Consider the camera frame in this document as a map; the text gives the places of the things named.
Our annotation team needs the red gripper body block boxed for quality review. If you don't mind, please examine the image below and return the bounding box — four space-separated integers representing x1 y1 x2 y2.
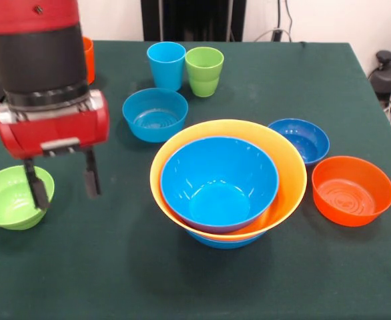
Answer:
0 89 111 161

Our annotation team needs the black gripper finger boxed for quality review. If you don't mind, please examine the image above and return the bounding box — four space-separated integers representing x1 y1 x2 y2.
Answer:
83 148 102 200
23 158 50 211

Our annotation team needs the large light blue bowl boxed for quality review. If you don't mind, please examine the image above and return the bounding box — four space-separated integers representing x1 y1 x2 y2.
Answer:
160 135 280 234
187 229 268 250

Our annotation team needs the green cup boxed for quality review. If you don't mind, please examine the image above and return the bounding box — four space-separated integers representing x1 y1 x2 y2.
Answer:
184 47 225 98

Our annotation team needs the large yellow-orange bowl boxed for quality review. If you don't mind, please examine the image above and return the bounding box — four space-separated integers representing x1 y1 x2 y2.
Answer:
149 119 308 243

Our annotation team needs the dark blue bowl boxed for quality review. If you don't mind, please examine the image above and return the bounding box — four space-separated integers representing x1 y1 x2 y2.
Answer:
268 118 331 167

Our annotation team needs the green bowl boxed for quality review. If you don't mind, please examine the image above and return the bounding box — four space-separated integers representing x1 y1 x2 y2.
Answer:
0 165 55 231

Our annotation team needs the orange-red cup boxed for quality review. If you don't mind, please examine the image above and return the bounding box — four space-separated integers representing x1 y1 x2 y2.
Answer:
83 36 95 86

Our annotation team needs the dark green table cloth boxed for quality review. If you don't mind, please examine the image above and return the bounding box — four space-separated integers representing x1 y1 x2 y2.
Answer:
0 39 391 320

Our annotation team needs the medium blue ribbed bowl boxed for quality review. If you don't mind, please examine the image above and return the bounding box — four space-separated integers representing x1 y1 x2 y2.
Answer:
121 87 189 144

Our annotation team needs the light blue cup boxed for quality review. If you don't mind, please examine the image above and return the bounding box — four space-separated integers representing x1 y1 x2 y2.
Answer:
146 41 187 93

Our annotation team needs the orange-red ribbed bowl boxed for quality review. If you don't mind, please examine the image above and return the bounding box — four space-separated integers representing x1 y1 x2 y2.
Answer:
311 155 391 228

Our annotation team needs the dark grey rounded base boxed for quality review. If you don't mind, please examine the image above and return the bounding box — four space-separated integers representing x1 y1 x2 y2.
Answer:
368 49 391 101

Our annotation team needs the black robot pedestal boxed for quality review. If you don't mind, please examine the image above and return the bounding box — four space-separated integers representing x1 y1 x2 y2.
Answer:
141 0 248 43

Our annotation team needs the white wall cable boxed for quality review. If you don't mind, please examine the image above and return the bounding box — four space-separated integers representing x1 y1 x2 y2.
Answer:
255 0 295 43

